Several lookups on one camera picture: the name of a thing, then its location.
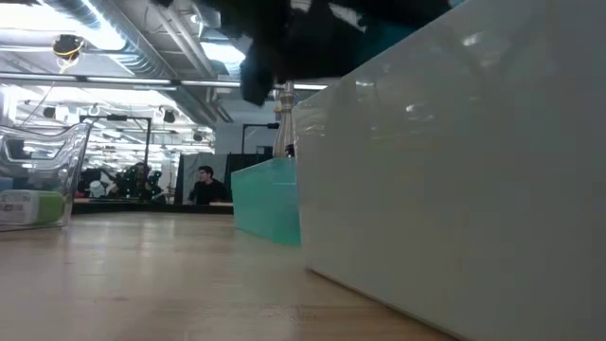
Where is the green and white wall charger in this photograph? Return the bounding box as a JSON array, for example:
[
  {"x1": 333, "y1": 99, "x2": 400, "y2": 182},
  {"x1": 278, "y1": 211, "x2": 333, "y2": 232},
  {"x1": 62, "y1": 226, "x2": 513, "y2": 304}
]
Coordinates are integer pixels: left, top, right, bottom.
[{"x1": 0, "y1": 188, "x2": 66, "y2": 226}]

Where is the ceiling device with yellow cable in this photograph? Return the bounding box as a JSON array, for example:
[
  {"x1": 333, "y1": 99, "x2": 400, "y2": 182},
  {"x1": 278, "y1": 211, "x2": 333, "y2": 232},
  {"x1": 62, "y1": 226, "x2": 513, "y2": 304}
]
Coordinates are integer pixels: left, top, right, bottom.
[{"x1": 51, "y1": 33, "x2": 86, "y2": 62}]

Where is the small black stand frame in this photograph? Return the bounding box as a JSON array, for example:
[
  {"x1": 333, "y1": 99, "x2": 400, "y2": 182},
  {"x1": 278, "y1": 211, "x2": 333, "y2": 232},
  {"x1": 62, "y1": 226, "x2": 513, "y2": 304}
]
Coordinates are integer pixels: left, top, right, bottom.
[{"x1": 241, "y1": 121, "x2": 281, "y2": 155}]

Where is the grey-white plastic bin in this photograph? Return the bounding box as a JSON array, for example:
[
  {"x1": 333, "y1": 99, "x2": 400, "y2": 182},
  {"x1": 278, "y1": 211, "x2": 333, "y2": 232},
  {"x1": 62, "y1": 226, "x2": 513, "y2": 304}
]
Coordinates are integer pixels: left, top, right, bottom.
[{"x1": 292, "y1": 0, "x2": 606, "y2": 341}]

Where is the clear plastic bin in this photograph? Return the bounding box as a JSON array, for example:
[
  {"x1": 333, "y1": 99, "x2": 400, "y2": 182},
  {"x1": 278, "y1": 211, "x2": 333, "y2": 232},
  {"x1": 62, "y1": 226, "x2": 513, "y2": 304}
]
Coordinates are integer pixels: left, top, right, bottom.
[{"x1": 0, "y1": 121, "x2": 94, "y2": 233}]

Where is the person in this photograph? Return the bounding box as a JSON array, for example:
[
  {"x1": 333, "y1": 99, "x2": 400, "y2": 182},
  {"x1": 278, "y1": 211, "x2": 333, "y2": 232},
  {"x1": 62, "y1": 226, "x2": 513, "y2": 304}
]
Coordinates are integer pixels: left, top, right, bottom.
[
  {"x1": 187, "y1": 164, "x2": 228, "y2": 206},
  {"x1": 111, "y1": 161, "x2": 167, "y2": 205}
]

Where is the large black gantry frame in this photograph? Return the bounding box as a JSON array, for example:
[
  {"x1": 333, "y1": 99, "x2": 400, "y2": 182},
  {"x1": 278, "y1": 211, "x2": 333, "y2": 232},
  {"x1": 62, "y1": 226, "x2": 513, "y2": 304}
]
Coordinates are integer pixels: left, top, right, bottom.
[{"x1": 79, "y1": 113, "x2": 152, "y2": 165}]

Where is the distant work table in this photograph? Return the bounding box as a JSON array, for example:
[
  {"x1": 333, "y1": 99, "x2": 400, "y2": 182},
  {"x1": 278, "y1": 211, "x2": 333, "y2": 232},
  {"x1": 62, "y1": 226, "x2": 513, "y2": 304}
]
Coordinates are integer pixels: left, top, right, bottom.
[{"x1": 70, "y1": 197, "x2": 236, "y2": 215}]

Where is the silver lamp base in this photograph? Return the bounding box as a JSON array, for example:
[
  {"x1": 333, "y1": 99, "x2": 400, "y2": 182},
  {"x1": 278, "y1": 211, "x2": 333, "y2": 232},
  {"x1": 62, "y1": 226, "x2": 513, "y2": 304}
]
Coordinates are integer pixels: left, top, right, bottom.
[{"x1": 273, "y1": 0, "x2": 368, "y2": 159}]

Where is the dark fabric partition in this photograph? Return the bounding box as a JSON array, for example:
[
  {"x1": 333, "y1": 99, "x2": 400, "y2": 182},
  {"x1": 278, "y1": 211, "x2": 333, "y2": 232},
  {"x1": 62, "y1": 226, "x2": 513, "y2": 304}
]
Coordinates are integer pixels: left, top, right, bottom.
[{"x1": 173, "y1": 152, "x2": 276, "y2": 206}]

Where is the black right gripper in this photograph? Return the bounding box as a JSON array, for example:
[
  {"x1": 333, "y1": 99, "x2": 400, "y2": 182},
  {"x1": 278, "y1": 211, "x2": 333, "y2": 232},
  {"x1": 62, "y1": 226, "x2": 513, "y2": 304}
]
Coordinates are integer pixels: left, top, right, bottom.
[{"x1": 212, "y1": 0, "x2": 365, "y2": 108}]

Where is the translucent green plastic tray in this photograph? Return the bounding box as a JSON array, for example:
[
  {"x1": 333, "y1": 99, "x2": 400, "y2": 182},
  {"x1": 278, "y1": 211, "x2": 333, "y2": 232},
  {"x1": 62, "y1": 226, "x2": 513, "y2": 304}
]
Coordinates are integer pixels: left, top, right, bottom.
[{"x1": 230, "y1": 156, "x2": 302, "y2": 246}]

